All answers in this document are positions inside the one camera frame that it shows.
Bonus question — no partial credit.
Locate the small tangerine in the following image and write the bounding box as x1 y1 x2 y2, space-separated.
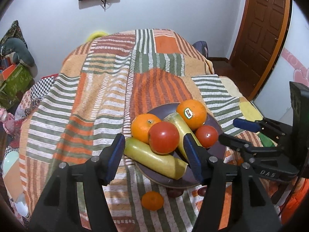
141 191 165 211

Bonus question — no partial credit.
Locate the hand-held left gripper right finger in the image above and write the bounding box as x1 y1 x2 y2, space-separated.
183 134 283 232

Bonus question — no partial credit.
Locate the dark patterned cushion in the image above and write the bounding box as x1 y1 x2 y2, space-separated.
0 20 27 51

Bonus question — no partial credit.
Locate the orange box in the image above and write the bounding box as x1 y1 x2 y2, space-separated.
0 64 19 82

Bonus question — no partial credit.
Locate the blue grey bag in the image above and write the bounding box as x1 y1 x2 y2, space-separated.
193 41 209 59

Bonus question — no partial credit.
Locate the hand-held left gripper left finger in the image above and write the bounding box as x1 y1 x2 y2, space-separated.
28 133 126 232

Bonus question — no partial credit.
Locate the red tomato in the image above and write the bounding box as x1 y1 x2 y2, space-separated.
195 125 218 148
148 121 180 154

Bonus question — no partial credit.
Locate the pink plush toy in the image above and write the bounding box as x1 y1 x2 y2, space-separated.
0 107 15 136

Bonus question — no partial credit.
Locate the yellow bedsheet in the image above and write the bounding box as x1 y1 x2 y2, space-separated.
218 76 265 122

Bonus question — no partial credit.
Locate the large orange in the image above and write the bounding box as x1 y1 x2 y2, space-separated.
131 113 162 144

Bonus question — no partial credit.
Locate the purple plate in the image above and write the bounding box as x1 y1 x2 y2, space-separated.
133 103 227 189

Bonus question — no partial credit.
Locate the white wardrobe door with hearts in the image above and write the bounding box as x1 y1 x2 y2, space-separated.
251 2 309 119

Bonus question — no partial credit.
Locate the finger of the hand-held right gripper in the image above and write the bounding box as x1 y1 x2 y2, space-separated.
218 134 300 182
233 118 294 143

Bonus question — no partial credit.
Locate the orange with sticker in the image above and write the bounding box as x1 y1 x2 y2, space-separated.
176 99 208 130

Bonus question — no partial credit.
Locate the striped patchwork blanket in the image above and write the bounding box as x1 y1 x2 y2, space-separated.
19 29 254 232

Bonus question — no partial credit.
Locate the red cloth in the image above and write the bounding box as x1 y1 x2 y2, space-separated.
280 177 309 224

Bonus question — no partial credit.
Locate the floral checkered quilt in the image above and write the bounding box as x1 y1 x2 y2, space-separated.
0 76 56 165

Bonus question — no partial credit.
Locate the teal and orange cloth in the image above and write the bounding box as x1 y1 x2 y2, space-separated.
1 149 29 217

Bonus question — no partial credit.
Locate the brown wooden door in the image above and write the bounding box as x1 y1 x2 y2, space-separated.
228 0 292 100

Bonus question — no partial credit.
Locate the grey plush pillow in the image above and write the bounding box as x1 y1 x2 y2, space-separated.
0 37 36 67

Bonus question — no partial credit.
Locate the yellow curved tube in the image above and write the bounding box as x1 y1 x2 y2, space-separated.
87 31 110 41

